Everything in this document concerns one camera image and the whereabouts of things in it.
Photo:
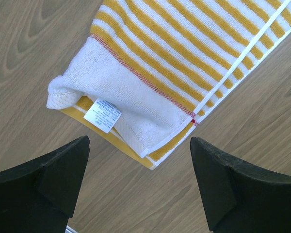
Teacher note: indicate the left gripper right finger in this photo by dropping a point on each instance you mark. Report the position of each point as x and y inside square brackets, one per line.
[238, 196]

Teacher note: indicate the yellow striped towel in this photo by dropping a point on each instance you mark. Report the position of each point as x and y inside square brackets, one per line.
[152, 70]

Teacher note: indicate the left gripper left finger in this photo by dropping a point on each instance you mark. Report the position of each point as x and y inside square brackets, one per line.
[40, 196]

